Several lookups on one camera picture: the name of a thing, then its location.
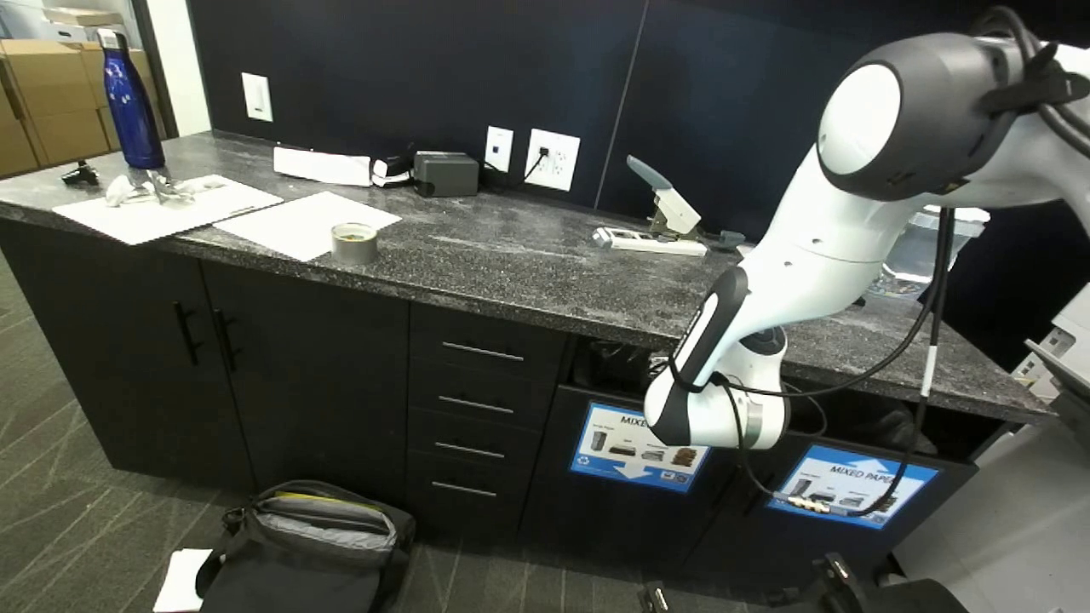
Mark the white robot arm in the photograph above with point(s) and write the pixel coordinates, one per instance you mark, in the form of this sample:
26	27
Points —
956	120

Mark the left mixed paper bin sign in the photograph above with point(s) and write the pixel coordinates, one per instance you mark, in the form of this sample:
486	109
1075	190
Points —
614	442

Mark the mixed paper bin sign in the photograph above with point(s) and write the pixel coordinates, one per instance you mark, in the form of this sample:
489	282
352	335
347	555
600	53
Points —
849	489
614	442

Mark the right mixed paper bin sign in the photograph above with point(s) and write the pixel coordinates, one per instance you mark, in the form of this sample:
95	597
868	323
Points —
849	489

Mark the white marker pen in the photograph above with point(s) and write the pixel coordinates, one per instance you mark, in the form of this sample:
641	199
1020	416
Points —
626	238

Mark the black drawer stack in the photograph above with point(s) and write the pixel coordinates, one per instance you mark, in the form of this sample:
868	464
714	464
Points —
477	399

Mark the black power adapter box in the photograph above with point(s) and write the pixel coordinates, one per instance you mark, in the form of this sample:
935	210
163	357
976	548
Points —
444	171

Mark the grey tape roll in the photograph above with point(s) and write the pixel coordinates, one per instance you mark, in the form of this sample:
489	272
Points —
352	235

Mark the white paper sheet right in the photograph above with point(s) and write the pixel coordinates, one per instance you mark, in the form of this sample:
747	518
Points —
307	226

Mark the white paper sheet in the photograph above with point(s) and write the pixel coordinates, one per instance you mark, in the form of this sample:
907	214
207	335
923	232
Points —
307	226
136	214

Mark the white power strip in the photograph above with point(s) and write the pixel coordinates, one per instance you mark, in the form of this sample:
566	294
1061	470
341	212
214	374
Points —
326	167

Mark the grey black backpack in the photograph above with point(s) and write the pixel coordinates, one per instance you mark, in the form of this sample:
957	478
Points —
307	547

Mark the black cabinet doors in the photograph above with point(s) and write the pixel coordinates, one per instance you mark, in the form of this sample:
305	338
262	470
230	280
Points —
214	373

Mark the clear plastic container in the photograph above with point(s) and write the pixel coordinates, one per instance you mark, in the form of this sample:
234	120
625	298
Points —
913	253

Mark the white paper sheet left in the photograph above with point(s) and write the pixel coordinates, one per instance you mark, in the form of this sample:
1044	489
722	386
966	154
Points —
136	214

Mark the blue water bottle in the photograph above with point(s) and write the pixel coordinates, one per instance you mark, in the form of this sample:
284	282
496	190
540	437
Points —
126	104

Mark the small black object on counter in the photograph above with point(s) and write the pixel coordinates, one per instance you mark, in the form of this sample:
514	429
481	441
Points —
83	178

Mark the cardboard box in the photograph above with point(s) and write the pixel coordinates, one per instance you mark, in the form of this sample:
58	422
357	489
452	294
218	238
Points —
56	96

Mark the white wall socket with plug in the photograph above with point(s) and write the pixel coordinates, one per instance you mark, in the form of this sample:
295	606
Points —
554	156

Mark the white wall outlet plate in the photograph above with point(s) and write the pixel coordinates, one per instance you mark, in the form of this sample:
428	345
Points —
498	144

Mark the white light switch plate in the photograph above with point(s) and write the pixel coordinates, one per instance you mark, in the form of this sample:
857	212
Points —
255	96

